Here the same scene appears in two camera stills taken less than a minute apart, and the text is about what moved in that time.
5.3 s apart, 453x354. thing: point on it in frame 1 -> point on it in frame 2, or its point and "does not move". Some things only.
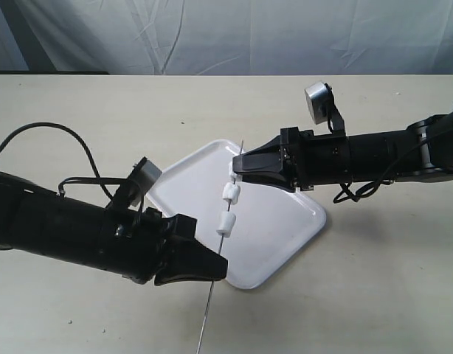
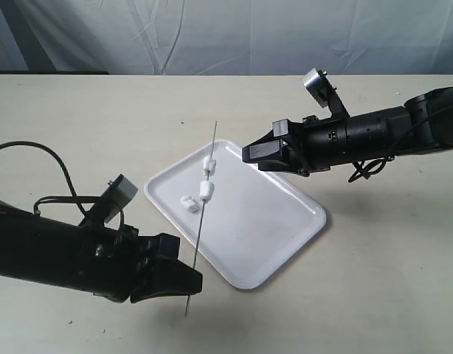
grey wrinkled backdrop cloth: x=228 y=37 does not move
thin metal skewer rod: x=212 y=280 -> x=195 y=253
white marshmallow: x=226 y=220 -> x=206 y=190
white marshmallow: x=231 y=192 -> x=209 y=164
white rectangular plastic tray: x=274 y=223 does not move
